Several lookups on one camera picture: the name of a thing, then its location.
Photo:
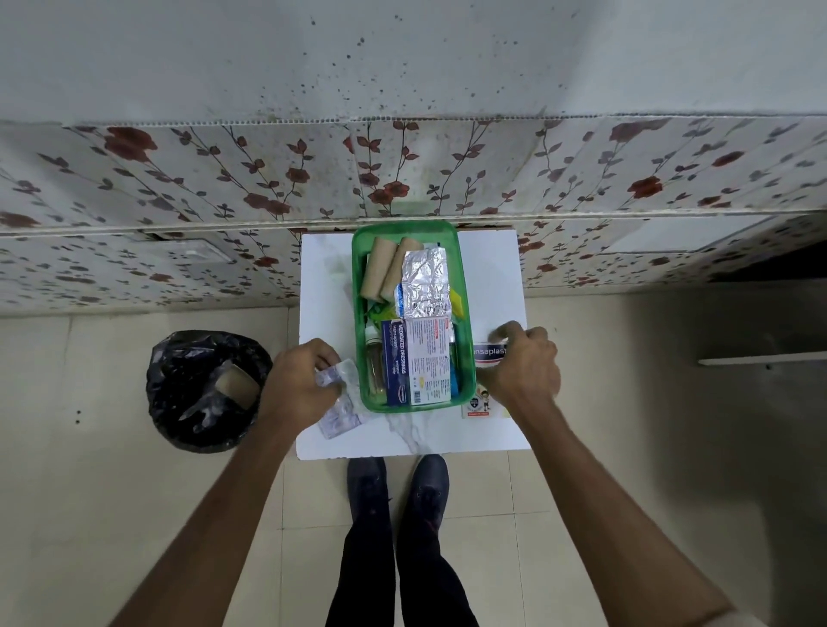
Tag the person's right hand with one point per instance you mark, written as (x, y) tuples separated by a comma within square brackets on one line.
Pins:
[(526, 371)]

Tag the person's left hand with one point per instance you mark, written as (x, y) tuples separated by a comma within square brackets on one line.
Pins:
[(294, 387)]

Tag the person's right fingers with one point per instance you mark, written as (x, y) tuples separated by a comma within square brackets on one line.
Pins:
[(517, 333)]

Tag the person's left fingers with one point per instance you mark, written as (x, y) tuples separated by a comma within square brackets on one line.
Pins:
[(323, 354)]

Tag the silver pill strip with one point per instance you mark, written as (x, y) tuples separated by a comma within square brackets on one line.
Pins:
[(341, 420), (336, 376)]

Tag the white and blue plaster box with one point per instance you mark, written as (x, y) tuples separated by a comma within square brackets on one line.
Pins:
[(488, 354)]

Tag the person's right forearm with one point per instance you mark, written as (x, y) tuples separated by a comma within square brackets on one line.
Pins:
[(607, 517)]

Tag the person's left forearm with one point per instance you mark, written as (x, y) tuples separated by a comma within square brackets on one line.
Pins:
[(213, 523)]

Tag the small clear bottle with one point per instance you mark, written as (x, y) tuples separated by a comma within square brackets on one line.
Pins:
[(375, 362)]

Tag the teal blue packet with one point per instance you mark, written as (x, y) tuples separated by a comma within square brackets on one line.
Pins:
[(459, 362)]

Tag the yellow packet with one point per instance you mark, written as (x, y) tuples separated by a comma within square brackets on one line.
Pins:
[(458, 303)]

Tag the flat silver pill strip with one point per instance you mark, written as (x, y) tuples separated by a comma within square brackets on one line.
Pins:
[(341, 420)]

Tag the white cartoon sticker card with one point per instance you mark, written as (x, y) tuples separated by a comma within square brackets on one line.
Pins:
[(478, 404)]

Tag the beige roll in trash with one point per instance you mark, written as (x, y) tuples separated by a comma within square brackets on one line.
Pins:
[(237, 386)]

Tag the blue and white dressings box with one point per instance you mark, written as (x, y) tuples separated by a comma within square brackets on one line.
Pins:
[(417, 358)]

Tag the beige bandage roll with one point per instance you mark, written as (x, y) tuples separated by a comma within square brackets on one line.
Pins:
[(373, 271), (397, 268)]

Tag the silver foil blister pack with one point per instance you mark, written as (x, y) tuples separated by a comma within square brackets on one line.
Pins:
[(423, 281)]

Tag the person's left black shoe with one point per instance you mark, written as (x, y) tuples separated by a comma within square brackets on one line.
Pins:
[(367, 484)]

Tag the person's black shoe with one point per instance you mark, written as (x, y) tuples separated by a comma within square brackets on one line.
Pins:
[(429, 484), (367, 484)]

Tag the black bin bag trash bin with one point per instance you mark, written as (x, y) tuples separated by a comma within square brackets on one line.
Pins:
[(187, 387)]

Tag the green plastic basket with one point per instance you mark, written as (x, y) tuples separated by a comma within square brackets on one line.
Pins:
[(413, 226)]

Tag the person's right black shoe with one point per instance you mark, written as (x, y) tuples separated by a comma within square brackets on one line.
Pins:
[(429, 484)]

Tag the person's black trousers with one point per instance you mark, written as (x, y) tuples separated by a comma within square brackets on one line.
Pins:
[(400, 581)]

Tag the white shelf board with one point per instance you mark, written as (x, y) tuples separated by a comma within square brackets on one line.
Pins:
[(762, 359)]

